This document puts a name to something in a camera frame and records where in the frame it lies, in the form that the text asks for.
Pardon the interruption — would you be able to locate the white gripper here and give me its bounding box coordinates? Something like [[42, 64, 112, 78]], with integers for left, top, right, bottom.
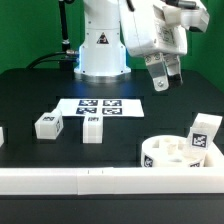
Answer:
[[118, 0, 187, 92]]

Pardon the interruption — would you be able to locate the white round stool seat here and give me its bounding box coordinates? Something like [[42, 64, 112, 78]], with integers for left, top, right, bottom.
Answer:
[[141, 135, 205, 168]]

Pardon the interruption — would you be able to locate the white marker sheet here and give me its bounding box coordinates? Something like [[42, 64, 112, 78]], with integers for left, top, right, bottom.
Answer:
[[57, 98, 144, 117]]

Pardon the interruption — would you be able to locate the white U-shaped fence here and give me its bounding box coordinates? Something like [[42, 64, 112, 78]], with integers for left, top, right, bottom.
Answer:
[[0, 126, 224, 196]]

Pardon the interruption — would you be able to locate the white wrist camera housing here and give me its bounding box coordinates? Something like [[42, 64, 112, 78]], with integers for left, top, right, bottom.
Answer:
[[163, 5, 210, 32]]

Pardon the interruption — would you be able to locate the black cable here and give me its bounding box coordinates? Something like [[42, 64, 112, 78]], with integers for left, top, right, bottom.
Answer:
[[26, 49, 81, 70]]

